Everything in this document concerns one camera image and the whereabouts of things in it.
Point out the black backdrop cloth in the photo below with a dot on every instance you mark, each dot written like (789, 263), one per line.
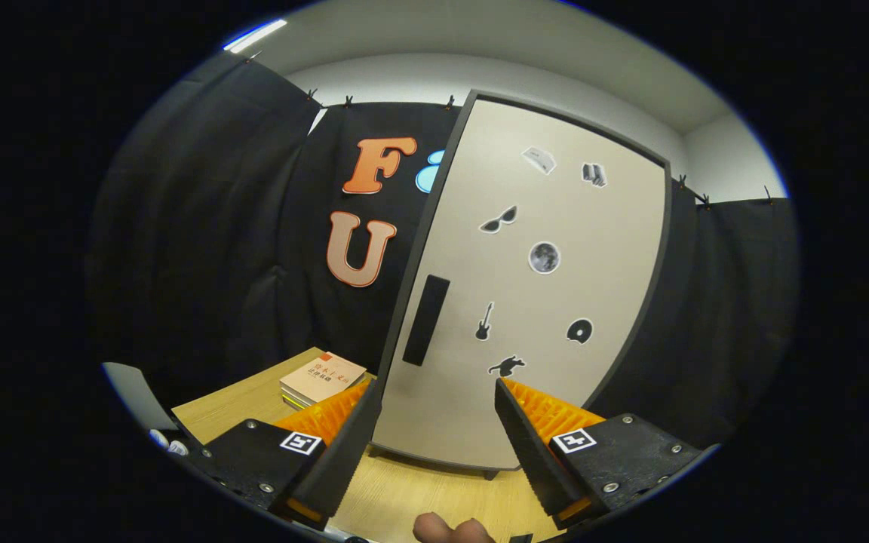
(216, 226)

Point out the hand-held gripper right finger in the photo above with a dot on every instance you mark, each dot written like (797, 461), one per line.
(529, 445)

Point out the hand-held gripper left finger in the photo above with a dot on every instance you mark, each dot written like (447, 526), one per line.
(348, 445)

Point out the dark grey shoe cabinet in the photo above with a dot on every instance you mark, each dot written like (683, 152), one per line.
(412, 264)

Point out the ceiling tube light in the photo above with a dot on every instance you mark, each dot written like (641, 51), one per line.
(255, 35)

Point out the stack of books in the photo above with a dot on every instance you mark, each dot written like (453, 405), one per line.
(321, 377)

